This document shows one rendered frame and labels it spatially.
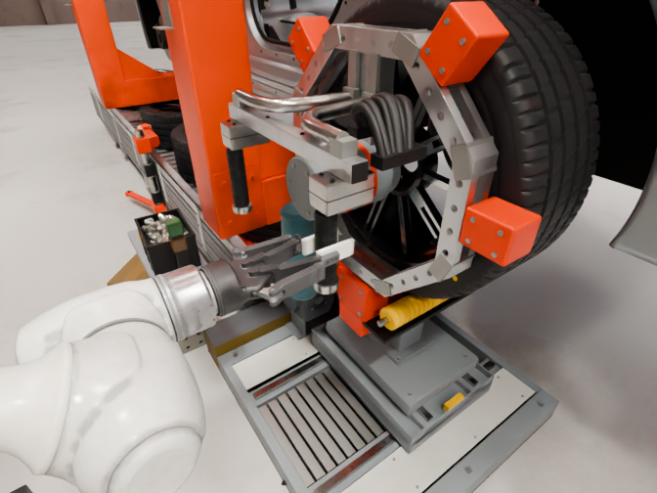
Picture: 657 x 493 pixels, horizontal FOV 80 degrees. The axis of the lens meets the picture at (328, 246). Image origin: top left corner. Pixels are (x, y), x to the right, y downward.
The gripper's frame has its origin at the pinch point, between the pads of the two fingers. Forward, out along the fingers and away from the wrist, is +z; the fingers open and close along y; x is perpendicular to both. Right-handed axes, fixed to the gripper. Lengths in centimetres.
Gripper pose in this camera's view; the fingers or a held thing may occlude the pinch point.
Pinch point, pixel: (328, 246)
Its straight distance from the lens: 63.4
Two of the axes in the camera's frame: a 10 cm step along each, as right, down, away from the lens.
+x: 0.0, -8.3, -5.5
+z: 8.2, -3.2, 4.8
